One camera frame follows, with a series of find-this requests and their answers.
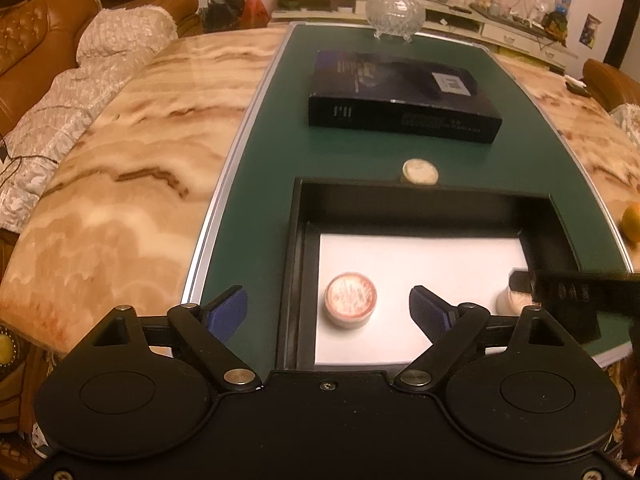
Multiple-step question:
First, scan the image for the brown leather sofa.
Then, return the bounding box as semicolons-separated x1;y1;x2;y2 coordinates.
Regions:
0;0;201;137

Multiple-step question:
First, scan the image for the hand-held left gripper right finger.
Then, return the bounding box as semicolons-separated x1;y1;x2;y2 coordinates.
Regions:
395;285;566;391

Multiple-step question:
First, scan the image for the dark rectangular closed box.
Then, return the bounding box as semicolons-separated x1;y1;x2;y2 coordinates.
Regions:
307;50;503;145

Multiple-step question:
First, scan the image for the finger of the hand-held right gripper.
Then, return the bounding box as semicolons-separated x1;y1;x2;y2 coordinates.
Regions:
546;304;601;344
507;269;640;314

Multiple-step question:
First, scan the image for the orange fruit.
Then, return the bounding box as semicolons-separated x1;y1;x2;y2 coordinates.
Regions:
621;203;640;247

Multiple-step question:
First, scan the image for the marble desktop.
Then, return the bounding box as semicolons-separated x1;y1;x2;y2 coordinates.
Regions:
0;22;640;363

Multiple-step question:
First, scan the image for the glass lidded candy dish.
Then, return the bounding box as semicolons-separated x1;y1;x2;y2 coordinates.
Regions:
366;0;426;44

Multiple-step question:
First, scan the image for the round jar with pale lid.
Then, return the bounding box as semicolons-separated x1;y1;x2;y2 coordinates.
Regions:
495;280;537;319

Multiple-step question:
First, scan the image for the small dark object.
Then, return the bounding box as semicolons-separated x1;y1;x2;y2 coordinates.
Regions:
564;75;592;97

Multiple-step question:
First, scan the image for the brown leather chair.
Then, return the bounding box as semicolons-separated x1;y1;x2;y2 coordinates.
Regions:
582;58;640;112

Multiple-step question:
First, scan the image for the wall poster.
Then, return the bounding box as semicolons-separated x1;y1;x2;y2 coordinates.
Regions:
580;14;603;50

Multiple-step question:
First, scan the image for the small round jar white lid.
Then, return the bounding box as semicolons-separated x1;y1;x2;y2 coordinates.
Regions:
402;158;440;186

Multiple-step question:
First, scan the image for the white low cabinet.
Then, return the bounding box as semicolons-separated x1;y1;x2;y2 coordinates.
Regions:
270;0;576;69

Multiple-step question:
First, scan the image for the black box white lining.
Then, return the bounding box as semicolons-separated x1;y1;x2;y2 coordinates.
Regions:
277;176;584;372

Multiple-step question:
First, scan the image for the white lace cloth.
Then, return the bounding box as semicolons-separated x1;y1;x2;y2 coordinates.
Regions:
610;102;640;149

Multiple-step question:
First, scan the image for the black basket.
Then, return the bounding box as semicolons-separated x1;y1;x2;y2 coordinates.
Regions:
206;0;246;24

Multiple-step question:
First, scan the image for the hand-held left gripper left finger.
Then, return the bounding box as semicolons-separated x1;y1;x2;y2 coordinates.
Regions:
92;286;261;393

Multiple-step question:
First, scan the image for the round jar with pink lid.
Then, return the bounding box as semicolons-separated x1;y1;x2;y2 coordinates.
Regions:
324;272;379;331

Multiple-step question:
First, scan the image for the black cable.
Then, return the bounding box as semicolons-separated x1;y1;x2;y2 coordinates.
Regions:
0;135;57;182

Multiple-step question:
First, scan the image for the white textured blanket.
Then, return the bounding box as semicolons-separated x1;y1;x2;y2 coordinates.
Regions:
0;7;179;234

